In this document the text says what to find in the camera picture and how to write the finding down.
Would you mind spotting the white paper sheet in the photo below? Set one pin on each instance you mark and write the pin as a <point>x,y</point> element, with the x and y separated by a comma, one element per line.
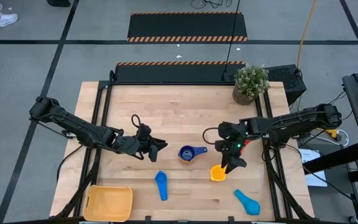
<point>317,182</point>

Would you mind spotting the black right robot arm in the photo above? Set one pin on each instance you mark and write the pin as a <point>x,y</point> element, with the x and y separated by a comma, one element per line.
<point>297,121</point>

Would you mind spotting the indigo measuring cup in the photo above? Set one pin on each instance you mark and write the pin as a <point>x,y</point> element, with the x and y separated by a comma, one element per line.
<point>186,153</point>

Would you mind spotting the red measuring cup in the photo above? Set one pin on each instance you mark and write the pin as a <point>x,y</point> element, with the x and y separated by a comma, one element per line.
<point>246,143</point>

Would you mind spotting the potted plant in striped pot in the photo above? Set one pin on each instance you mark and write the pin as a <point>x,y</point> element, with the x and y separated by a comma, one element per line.
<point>250,81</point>

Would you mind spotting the yellow measuring cup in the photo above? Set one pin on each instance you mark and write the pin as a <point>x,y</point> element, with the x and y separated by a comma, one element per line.
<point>216,174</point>

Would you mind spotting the yellow plastic basket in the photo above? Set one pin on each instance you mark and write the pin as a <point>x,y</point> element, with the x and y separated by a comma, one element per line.
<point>107,203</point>

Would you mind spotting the light blue measuring cup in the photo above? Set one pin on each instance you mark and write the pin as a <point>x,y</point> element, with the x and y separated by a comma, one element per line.
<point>250,207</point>

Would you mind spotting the yellow power plug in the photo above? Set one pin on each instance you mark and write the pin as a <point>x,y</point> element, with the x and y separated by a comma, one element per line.
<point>332,132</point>

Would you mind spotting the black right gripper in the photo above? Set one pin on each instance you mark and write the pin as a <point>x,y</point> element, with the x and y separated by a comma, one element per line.
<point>230,133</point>

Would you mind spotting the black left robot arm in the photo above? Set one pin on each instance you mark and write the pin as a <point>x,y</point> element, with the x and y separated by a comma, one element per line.
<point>73,127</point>

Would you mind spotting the black computer case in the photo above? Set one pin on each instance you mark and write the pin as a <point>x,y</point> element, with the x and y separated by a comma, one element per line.
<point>287,79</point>

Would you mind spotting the large black hazard-striped floor mat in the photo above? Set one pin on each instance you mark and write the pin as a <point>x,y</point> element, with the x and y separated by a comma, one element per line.
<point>186,26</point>

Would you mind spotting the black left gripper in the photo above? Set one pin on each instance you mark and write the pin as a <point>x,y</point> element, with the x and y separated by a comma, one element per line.
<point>134,144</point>

